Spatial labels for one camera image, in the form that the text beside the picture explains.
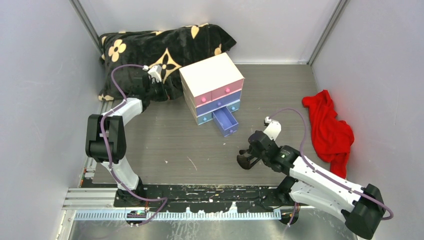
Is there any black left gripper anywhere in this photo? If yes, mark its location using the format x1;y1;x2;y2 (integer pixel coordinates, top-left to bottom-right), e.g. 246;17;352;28
145;76;183;102

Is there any black fan makeup brush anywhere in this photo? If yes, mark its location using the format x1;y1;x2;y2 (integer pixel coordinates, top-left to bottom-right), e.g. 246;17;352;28
236;155;262;170

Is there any black thin makeup brush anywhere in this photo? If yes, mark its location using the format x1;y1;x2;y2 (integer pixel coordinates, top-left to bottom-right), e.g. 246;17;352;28
239;148;252;156

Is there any white pink drawer organizer box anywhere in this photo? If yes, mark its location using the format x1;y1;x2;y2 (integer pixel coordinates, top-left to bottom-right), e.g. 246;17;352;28
179;53;245;125

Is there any small purple drawer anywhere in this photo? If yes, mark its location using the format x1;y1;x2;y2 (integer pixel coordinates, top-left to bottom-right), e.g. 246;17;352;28
212;107;239;137

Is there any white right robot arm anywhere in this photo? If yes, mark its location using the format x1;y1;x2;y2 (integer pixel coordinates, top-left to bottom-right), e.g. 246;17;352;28
248;130;386;239

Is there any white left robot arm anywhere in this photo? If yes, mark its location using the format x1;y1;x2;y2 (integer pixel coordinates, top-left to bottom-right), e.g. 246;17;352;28
85;97;150;207

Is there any black floral plush blanket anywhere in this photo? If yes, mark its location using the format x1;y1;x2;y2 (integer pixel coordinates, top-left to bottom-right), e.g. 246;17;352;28
98;23;237;101

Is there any red cloth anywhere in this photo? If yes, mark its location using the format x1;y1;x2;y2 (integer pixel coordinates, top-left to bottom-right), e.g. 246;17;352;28
301;89;355;179

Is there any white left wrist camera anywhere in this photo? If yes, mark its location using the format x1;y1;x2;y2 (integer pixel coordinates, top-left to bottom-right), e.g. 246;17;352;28
142;64;163;84

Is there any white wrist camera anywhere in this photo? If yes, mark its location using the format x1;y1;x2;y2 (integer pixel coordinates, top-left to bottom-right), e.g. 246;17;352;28
142;64;163;84
263;116;282;141

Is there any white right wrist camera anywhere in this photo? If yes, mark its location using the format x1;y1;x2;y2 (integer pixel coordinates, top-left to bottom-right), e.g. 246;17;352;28
263;116;282;141

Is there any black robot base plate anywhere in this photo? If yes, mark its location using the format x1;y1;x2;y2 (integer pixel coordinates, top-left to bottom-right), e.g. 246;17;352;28
114;184;311;214

